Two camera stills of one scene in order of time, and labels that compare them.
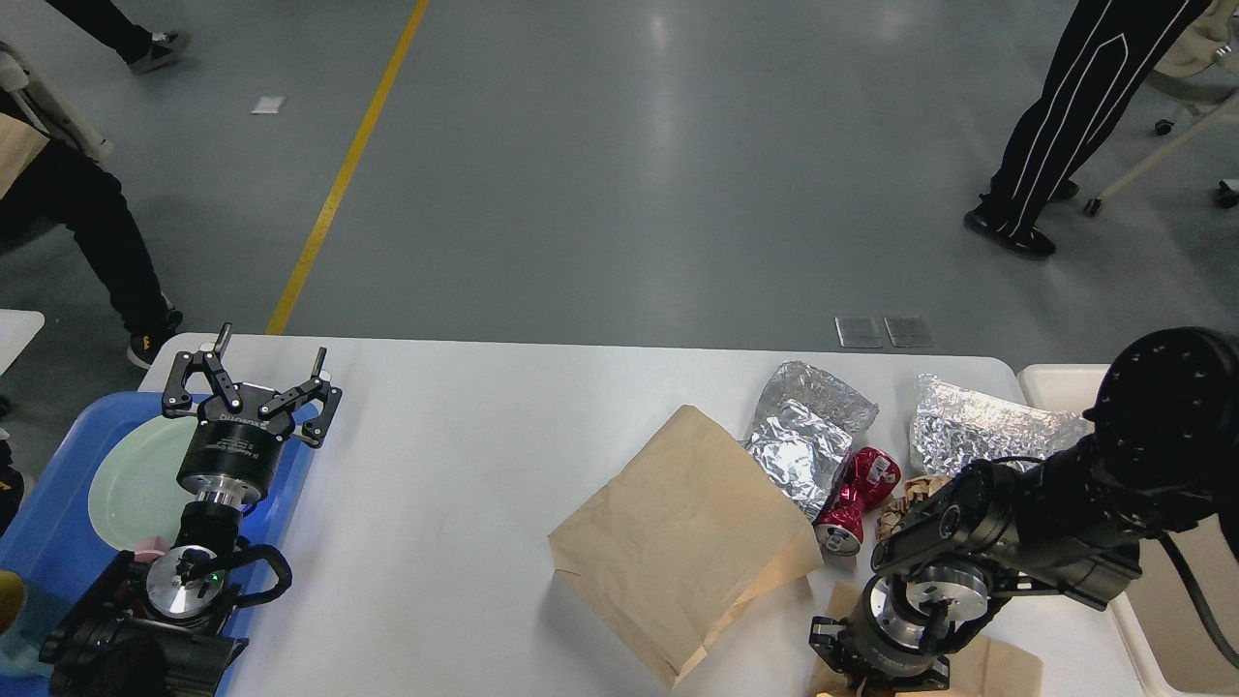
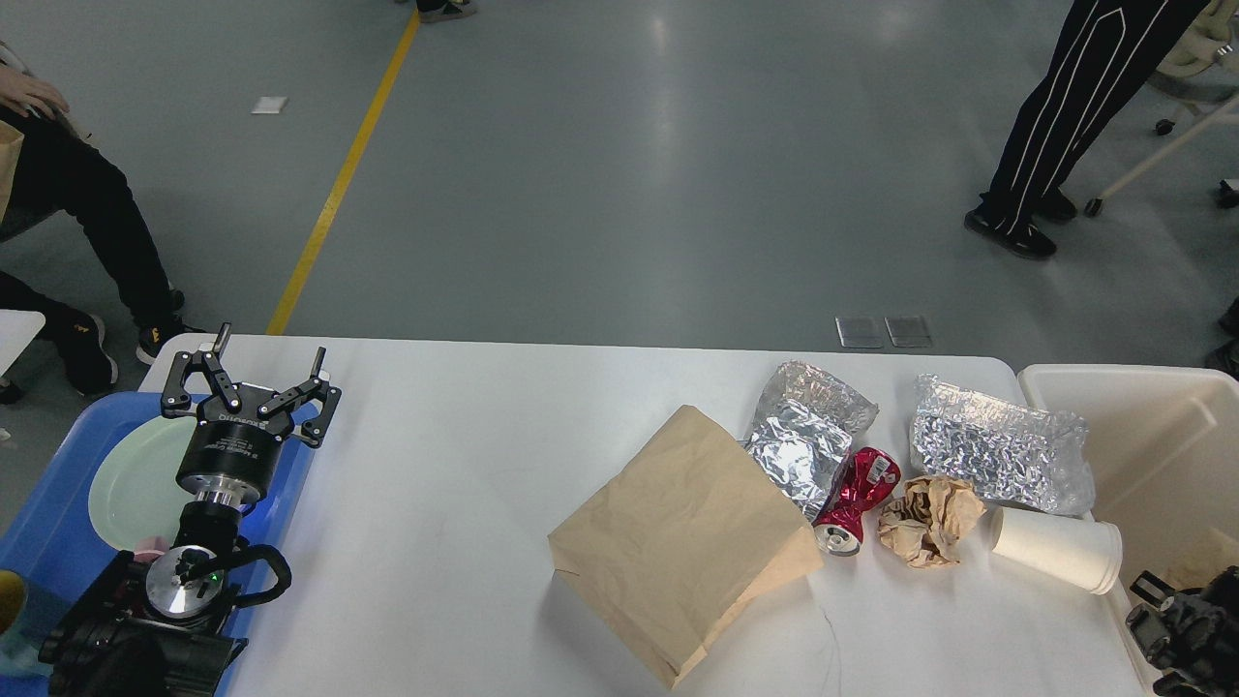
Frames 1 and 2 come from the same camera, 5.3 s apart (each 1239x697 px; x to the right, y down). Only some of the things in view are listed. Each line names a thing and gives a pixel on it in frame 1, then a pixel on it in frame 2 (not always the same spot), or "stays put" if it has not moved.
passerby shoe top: [166, 47] → [438, 10]
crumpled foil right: [953, 426] stays put
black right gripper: [900, 629] → [1192, 635]
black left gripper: [236, 454] stays put
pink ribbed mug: [151, 549] stays put
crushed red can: [864, 477] stays put
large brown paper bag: [683, 536] stays put
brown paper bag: [982, 667] → [1194, 569]
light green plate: [135, 493] stays put
